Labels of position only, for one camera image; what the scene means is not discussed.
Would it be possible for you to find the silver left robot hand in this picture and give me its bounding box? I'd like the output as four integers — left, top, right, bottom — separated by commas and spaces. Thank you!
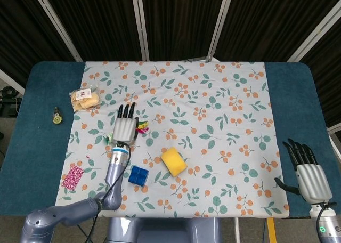
112, 102, 140, 145

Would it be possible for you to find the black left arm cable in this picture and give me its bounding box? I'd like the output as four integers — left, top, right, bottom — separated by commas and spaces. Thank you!
89, 141, 132, 243

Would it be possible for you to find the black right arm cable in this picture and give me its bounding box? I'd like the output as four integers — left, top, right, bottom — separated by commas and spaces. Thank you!
315, 201, 337, 243

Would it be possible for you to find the pink patterned packet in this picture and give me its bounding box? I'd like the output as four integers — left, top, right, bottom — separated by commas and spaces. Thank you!
61, 165, 85, 189

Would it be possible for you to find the colourful feather toy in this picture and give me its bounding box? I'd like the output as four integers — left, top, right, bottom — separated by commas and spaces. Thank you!
103, 119, 150, 145

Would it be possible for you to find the grey-blue robot torso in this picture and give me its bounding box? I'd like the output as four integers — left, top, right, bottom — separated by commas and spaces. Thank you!
104, 217, 222, 243

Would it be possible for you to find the blue toy brick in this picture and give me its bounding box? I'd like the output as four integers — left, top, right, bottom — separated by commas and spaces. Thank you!
127, 165, 149, 187

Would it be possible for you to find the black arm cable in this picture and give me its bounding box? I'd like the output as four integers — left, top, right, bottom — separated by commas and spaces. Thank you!
315, 201, 337, 243
89, 141, 132, 243

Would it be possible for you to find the clear bag of yellow snacks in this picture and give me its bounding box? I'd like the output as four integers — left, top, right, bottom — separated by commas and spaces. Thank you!
69, 86, 103, 112

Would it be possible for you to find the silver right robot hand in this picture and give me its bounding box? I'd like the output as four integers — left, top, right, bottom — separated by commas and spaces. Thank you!
274, 138, 334, 203

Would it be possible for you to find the yellow sponge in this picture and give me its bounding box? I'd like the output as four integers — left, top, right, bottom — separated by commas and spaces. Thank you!
160, 147, 188, 177

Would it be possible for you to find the black folding screen white frame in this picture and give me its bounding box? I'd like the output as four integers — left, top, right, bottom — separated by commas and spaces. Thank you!
0, 0, 341, 133

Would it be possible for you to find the floral orange green tablecloth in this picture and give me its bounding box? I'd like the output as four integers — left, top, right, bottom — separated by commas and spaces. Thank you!
54, 60, 290, 218

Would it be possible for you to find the teal table cover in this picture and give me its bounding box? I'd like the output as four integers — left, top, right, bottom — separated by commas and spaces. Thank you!
0, 61, 330, 220

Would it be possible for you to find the black equipment on floor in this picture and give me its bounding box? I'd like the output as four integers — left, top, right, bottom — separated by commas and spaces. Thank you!
0, 85, 22, 119

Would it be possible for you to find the yellow floor tape strip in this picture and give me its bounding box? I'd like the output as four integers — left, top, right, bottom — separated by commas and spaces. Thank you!
267, 217, 277, 243

